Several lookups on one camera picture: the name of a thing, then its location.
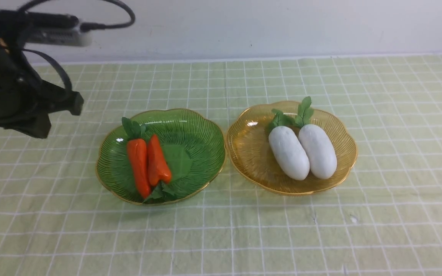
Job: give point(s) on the white radish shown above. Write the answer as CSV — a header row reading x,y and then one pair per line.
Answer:
x,y
315,142
286,148

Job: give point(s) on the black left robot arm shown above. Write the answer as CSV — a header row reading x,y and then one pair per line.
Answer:
x,y
24,95

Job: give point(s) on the orange carrot with leaves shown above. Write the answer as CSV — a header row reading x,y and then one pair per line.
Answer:
x,y
136,150
159,172

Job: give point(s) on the left white radish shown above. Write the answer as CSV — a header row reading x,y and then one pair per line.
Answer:
x,y
286,148

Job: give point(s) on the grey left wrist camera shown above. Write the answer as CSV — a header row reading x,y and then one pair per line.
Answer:
x,y
52,32

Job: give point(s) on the green glass plate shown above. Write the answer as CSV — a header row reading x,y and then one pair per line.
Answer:
x,y
192,147

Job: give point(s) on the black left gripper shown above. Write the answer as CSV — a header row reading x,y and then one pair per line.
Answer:
x,y
26,101

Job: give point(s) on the amber glass plate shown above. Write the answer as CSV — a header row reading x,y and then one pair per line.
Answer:
x,y
248,147

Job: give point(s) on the green checkered tablecloth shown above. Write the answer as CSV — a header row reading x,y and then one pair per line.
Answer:
x,y
56,219

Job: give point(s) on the right white radish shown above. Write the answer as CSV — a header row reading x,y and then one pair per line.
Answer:
x,y
315,142

